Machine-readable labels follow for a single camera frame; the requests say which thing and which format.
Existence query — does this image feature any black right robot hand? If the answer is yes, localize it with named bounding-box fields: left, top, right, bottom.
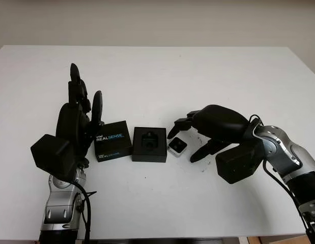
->
left=166, top=104, right=257, bottom=163

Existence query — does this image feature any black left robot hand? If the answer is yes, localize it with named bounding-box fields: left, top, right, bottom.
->
left=56, top=63, right=105, bottom=166

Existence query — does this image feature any small silver depth camera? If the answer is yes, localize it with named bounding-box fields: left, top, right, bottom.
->
left=168, top=136, right=188, bottom=157

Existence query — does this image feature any black RealSense box lid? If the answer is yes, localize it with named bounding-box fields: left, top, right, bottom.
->
left=95, top=120, right=133, bottom=163

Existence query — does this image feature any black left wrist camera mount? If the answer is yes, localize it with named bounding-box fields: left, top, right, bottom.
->
left=31, top=134, right=77, bottom=181

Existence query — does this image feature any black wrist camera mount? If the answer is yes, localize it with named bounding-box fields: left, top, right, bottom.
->
left=215, top=141, right=264, bottom=185
left=31, top=134, right=77, bottom=181

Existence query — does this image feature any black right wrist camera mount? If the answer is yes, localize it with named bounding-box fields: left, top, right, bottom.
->
left=215, top=141, right=264, bottom=185

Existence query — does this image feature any black open camera box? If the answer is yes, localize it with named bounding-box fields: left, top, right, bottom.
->
left=131, top=126, right=168, bottom=163

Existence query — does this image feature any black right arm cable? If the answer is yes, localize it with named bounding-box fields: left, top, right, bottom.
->
left=248, top=114, right=315, bottom=244

